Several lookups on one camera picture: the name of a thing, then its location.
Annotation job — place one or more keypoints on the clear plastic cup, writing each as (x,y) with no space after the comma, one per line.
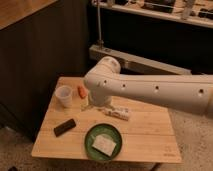
(64,95)

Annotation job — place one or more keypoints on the grey shelf beam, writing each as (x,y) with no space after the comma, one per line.
(139,64)

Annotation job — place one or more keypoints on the black rectangular bar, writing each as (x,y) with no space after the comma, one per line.
(62,128)

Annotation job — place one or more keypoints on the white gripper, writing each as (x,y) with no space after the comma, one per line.
(96,99)

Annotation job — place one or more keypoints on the wooden folding table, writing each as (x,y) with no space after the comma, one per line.
(147,136)

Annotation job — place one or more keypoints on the white sponge block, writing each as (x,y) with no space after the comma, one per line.
(104,144)

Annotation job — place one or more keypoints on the upper cluttered shelf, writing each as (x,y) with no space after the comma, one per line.
(193,12)

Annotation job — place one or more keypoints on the small orange carrot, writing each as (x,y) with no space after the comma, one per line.
(82,92)

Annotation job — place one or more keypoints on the white plastic bottle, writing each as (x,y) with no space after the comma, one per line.
(117,112)

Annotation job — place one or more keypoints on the metal pole stand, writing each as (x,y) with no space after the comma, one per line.
(100,40)

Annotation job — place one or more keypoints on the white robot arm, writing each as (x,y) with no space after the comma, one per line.
(188,93)

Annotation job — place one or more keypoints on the green round plate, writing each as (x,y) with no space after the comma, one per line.
(110,131)

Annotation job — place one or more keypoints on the dark wooden cabinet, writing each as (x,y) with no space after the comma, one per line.
(34,53)

